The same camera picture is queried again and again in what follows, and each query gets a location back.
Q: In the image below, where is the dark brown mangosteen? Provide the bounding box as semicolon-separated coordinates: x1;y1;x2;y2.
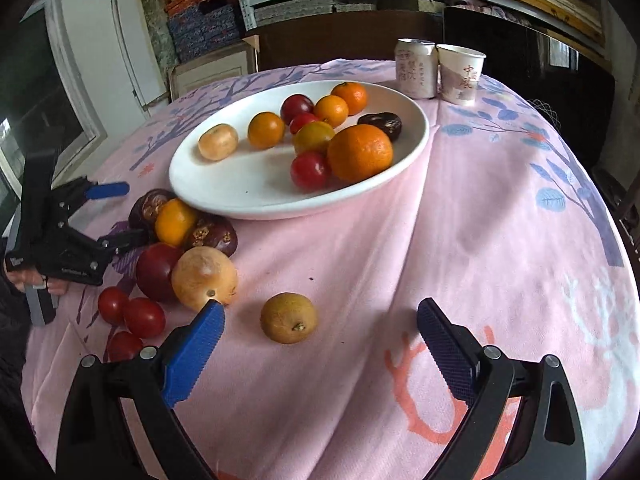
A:
357;112;403;142
128;188;177;231
182;214;239;257

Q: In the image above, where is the white metal shelf rack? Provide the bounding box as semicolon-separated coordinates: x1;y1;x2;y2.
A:
230;0;608;51

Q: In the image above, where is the large orange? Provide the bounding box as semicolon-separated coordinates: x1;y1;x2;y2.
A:
327;124;394;183

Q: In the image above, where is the light wooden picture frame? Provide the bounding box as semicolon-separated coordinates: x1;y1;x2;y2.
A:
167;42;258;103

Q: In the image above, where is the medium mandarin orange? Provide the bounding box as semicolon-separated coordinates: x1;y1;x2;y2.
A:
331;81;368;116

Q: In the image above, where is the yellow cherry tomato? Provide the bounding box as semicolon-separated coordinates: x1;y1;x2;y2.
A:
293;120;336;156

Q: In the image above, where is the person's left hand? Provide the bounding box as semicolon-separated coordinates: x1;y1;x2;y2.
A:
6;269;71;297

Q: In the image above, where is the dark window with white frame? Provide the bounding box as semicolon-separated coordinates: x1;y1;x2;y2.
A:
0;0;108;196

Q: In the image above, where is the printed paper cup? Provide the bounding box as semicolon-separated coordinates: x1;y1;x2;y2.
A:
436;43;487;106

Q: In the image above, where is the green patterned panel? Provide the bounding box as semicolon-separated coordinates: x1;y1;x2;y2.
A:
140;0;178;68

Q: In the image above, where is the yellow orange round fruit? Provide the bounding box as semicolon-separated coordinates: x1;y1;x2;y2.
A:
248;111;286;150
154;198;200;247

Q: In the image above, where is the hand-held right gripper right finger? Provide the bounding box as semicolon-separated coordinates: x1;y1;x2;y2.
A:
416;297;587;480

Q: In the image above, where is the pale beige round fruit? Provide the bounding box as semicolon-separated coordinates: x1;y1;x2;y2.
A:
198;124;239;162
171;246;239;312

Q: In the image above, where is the white leaning panel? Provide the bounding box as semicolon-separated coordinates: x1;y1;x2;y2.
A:
111;0;168;111

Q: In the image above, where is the white round plate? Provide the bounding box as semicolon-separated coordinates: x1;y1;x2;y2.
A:
168;80;431;221

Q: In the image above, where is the orange patterned box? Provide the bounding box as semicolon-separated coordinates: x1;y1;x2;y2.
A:
165;0;236;16

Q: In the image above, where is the drink can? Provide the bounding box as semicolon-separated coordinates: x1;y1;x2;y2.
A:
394;38;440;100

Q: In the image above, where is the red cherry tomato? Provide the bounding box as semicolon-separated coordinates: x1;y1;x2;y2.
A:
123;297;167;339
290;150;332;192
97;286;131;326
289;112;321;135
107;331;145;362

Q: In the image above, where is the small brown longan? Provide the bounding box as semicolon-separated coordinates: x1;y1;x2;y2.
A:
260;292;319;345

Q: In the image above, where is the small mandarin orange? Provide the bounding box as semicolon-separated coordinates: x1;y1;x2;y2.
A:
313;95;349;128

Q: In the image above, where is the stack of blue patterned boxes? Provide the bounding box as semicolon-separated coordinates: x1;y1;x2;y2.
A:
166;2;243;63

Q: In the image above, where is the brown wooden board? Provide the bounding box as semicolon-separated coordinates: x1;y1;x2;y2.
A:
245;10;446;73

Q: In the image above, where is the person's left forearm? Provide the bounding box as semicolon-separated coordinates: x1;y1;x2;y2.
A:
0;275;36;441

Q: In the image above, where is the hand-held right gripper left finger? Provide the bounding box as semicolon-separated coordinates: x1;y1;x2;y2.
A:
55;299;226;480

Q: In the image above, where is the dark red plum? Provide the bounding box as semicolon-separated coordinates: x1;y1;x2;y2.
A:
135;242;185;303
280;94;315;126

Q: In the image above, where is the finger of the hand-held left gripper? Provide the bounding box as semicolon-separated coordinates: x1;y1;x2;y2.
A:
52;178;131;211
65;227;148;263

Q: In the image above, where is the black glossy panel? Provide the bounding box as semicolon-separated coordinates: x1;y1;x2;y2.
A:
442;5;616;171

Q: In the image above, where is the pink deer print tablecloth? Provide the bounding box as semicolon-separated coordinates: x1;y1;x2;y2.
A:
20;57;640;480

